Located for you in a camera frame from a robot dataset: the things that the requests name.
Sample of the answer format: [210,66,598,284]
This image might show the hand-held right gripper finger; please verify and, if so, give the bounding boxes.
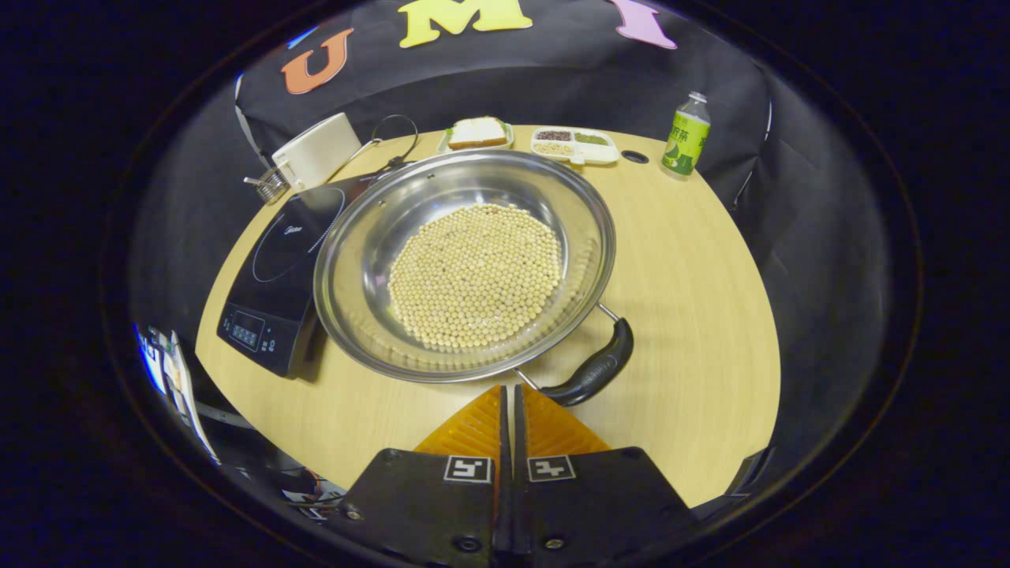
[513,384,699,566]
[339,385,512,567]

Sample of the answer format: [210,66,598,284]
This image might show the stainless steel pot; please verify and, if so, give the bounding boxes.
[313,150,634,408]

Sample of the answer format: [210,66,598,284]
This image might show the black induction cooktop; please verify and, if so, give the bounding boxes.
[217,170,395,379]

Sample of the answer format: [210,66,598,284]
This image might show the pile of soybeans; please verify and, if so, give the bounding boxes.
[387,204,563,352]

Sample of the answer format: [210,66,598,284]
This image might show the white divided bean tray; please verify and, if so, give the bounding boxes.
[530,126,621,166]

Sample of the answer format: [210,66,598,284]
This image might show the pale green sandwich plate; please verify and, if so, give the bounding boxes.
[436,122,515,155]

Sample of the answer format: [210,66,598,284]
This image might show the white printed sheets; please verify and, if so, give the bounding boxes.
[134,323,222,466]

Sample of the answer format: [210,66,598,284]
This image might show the sandwich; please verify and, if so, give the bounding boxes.
[447,117,508,149]

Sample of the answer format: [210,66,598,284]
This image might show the green label drink bottle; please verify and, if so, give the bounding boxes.
[661,92,712,178]

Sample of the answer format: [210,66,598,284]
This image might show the white toaster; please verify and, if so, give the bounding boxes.
[272,112,362,192]

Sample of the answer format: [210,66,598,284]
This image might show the black backdrop cloth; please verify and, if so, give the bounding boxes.
[130,0,916,506]

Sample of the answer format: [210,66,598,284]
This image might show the black power cable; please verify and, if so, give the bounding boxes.
[347,114,421,170]

